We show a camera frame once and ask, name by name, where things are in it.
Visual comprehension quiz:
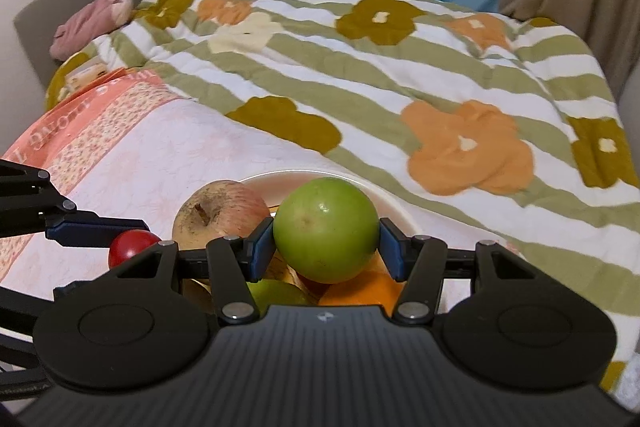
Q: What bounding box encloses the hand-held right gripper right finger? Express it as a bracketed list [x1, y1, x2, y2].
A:
[378, 217, 549, 326]

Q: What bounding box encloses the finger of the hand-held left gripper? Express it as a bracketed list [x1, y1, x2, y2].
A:
[0, 285, 53, 404]
[0, 159, 150, 249]

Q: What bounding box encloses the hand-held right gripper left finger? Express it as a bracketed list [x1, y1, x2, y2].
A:
[102, 217, 275, 326]

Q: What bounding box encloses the red cherry tomato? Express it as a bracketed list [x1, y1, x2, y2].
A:
[108, 229, 162, 271]

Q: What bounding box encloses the large orange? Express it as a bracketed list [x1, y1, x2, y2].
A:
[320, 257, 407, 314]

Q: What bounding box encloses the green apple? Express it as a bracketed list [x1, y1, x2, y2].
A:
[272, 177, 381, 285]
[247, 279, 319, 308]

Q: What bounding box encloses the red yellow apple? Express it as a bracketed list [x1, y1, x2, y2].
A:
[171, 179, 272, 253]

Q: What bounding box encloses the cream plate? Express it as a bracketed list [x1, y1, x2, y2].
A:
[180, 170, 443, 315]

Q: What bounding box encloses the pink white towel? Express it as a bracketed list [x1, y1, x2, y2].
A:
[0, 68, 526, 375]

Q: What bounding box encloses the yellow printed pillow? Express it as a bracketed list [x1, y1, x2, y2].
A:
[45, 52, 127, 110]

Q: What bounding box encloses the floral striped blanket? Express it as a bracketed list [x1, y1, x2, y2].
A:
[45, 0, 640, 413]

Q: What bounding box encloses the pink pillow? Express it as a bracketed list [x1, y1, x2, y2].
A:
[49, 0, 135, 60]

